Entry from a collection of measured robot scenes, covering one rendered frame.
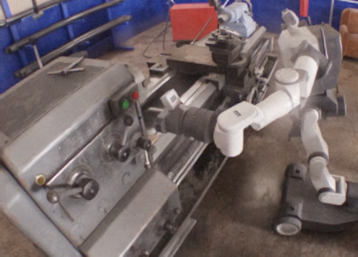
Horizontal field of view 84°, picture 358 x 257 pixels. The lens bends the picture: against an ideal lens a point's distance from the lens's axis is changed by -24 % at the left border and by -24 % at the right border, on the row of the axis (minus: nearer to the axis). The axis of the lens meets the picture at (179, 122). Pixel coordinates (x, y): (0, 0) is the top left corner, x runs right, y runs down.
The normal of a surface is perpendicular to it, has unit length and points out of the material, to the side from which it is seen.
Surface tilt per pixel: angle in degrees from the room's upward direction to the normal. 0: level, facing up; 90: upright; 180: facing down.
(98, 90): 45
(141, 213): 32
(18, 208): 90
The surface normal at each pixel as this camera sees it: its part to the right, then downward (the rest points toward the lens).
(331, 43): -0.25, 0.57
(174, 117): -0.11, -0.79
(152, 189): 0.37, -0.54
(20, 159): 0.53, -0.39
